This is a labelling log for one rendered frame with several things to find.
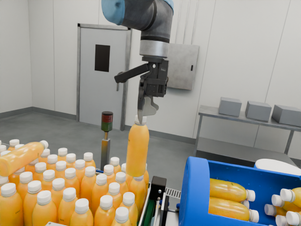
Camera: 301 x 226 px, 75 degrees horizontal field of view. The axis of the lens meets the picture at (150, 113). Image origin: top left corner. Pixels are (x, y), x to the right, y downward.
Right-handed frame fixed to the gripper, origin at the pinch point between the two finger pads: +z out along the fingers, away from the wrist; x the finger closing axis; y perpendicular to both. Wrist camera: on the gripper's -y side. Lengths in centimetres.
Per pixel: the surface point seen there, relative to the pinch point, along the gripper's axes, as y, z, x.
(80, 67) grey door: -219, 5, 358
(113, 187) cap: -6.2, 25.1, -4.6
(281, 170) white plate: 75, 32, 50
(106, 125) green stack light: -25.3, 17.1, 34.4
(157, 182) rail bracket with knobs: 7.5, 36.1, 20.0
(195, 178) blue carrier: 20.6, 15.0, -5.9
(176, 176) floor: 23, 136, 196
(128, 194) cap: -0.2, 25.1, -6.8
